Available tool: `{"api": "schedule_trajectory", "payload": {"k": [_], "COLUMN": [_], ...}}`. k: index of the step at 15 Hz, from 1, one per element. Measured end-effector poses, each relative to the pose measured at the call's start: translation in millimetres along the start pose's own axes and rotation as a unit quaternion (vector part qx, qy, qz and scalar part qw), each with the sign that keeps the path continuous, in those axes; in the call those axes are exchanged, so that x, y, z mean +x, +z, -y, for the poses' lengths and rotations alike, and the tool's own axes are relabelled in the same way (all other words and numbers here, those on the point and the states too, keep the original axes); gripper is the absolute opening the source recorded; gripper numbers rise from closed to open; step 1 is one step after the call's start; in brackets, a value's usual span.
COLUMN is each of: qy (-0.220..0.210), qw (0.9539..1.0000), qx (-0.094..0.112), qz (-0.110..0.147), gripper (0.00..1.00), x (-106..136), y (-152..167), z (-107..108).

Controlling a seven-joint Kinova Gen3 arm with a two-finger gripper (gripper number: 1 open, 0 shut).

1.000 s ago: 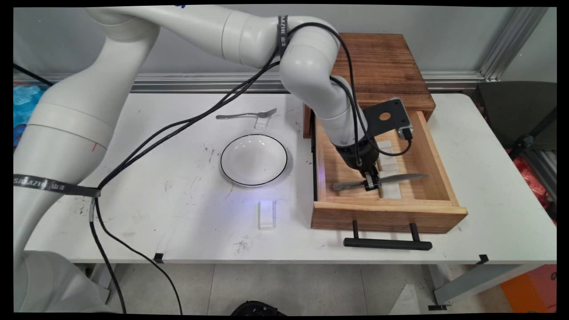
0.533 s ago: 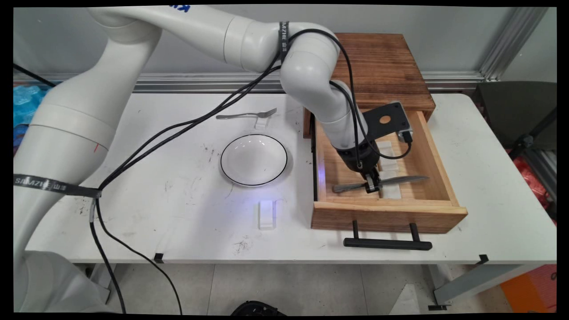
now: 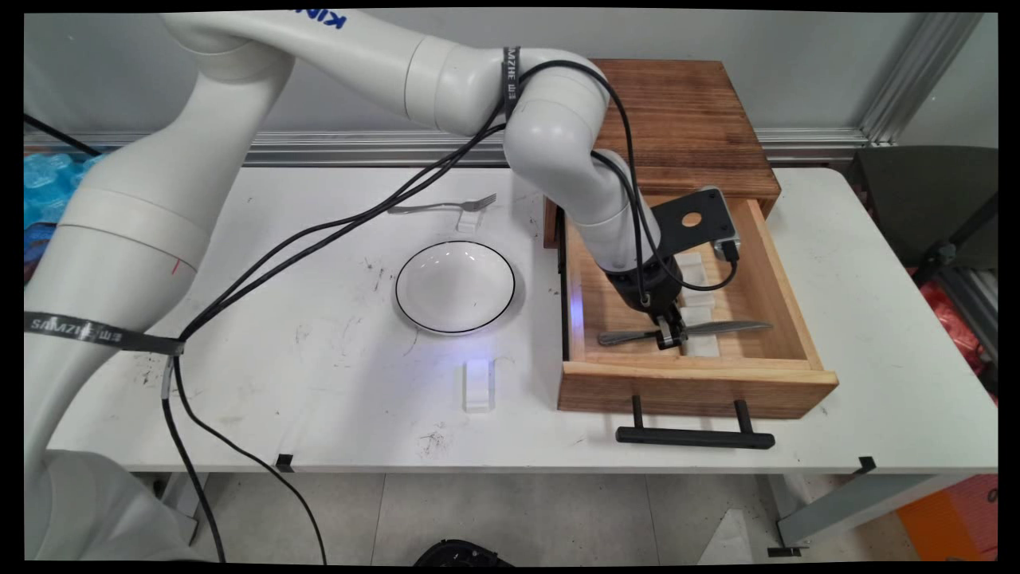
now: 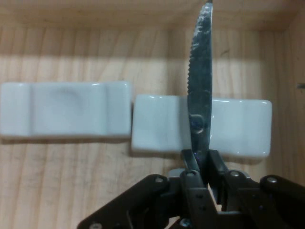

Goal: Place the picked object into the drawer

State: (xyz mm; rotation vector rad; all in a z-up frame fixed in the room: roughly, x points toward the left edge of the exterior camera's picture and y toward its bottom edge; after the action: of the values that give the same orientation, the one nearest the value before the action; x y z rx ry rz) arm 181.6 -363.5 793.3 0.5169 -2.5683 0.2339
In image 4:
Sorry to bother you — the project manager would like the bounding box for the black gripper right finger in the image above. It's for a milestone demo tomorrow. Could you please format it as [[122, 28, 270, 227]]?
[[208, 150, 305, 229]]

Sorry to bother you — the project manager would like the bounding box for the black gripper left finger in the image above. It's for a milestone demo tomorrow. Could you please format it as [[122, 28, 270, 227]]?
[[78, 149, 215, 229]]

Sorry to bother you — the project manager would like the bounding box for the steel serrated table knife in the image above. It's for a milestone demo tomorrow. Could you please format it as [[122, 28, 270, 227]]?
[[185, 0, 214, 167]]

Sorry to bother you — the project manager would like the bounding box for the white ceramic cutlery rest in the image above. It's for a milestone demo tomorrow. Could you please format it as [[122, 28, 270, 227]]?
[[0, 80, 132, 139], [130, 94, 273, 158]]

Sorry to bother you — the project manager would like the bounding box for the light wooden drawer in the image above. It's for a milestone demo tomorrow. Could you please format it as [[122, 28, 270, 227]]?
[[0, 0, 305, 229]]

